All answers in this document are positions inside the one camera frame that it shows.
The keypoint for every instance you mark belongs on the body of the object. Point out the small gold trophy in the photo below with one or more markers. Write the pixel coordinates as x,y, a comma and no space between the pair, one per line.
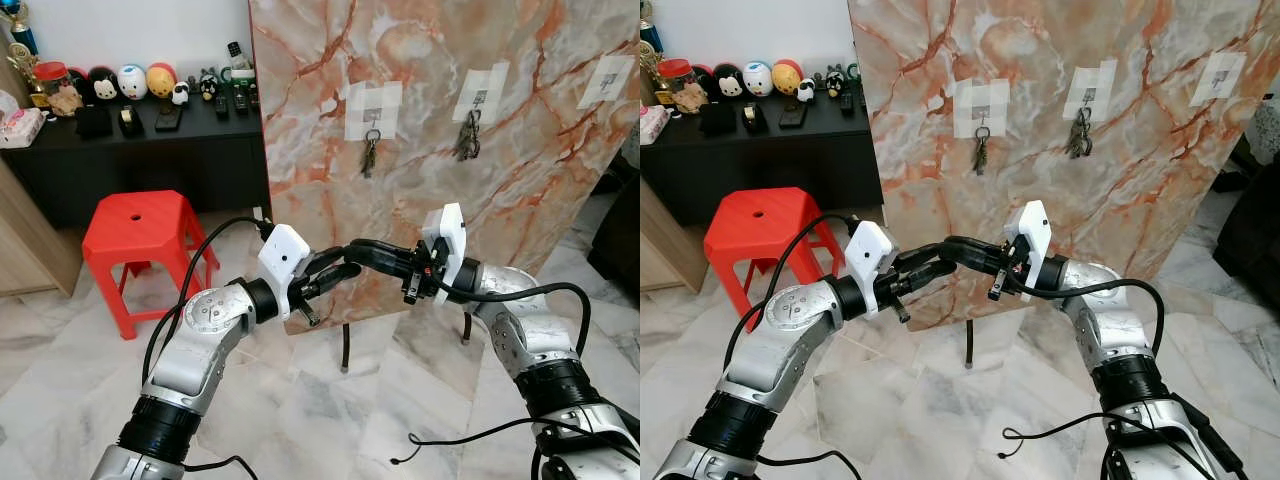
650,62
22,62

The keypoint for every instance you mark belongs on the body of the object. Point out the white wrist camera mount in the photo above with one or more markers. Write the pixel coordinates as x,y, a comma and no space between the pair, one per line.
1035,232
283,258
447,240
870,252

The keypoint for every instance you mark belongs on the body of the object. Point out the black tape dispenser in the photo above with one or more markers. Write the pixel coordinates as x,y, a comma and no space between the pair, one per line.
129,120
755,117

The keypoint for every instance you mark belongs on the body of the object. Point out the black board leg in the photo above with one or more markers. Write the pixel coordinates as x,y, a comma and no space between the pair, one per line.
466,327
345,350
970,345

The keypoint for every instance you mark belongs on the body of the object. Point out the white taped wall hook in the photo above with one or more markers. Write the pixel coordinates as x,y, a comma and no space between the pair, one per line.
1230,68
995,98
1103,78
385,100
620,70
495,80

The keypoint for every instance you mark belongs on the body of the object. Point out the orange marble pattern board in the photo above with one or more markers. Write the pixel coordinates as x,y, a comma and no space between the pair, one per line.
1050,180
440,180

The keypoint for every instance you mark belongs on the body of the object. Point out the white duck plush toy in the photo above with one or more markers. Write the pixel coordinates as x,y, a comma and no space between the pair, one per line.
132,80
757,78

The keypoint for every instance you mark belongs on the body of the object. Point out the white green holder box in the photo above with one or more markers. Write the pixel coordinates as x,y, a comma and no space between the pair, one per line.
240,72

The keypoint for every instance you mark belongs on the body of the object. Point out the thick dark key bunch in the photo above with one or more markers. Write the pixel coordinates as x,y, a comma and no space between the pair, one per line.
1078,138
468,138

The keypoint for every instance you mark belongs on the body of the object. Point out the black mouse plush toy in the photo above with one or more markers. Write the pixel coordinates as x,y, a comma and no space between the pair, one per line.
728,82
103,85

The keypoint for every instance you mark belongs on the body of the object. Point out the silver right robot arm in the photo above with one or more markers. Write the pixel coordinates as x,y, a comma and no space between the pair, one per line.
1110,320
530,330

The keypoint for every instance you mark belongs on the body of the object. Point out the light wooden cabinet glass top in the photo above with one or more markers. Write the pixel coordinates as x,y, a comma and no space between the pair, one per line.
662,250
30,250

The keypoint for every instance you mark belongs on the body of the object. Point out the red plastic stool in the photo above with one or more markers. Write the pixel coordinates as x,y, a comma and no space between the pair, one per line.
765,232
140,235

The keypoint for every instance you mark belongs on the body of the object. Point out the small white black plush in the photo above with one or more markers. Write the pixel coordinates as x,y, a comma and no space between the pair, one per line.
180,93
805,90

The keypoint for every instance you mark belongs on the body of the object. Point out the yellow bear plush toy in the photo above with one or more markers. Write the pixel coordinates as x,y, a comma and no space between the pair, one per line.
161,80
787,76

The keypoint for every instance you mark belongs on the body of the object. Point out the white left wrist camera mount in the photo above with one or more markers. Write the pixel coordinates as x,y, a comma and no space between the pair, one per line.
283,258
870,252

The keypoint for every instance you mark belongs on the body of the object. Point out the tall blue gold trophy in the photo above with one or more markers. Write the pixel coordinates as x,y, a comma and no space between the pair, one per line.
18,25
646,25

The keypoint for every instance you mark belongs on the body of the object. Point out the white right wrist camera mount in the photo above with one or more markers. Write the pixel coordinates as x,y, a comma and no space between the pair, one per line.
1035,232
447,240

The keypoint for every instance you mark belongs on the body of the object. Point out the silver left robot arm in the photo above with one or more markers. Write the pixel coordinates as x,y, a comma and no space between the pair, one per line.
200,340
780,340

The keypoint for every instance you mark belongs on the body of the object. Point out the black remote control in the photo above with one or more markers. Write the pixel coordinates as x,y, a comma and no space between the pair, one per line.
218,103
848,100
240,100

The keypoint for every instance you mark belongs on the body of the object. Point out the dark furniture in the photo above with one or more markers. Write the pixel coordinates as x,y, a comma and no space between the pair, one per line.
615,235
1250,230

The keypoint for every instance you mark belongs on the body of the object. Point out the black phone case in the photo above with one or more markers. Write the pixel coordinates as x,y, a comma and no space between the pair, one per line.
793,115
168,118

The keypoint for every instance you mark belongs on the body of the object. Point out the small black figure toy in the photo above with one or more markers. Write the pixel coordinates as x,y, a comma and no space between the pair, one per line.
207,85
833,80

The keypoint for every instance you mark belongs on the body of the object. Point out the pink white tissue pack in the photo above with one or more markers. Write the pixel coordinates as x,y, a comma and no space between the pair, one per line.
650,122
20,128

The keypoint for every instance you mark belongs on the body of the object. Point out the clear jar red lid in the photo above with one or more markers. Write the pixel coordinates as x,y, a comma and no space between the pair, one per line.
682,85
55,88

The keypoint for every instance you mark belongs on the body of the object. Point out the black wallet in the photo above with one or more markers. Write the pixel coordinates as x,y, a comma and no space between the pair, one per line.
717,118
94,122

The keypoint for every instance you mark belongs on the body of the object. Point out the black low console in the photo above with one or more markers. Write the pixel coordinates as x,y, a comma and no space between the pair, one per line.
780,165
150,170

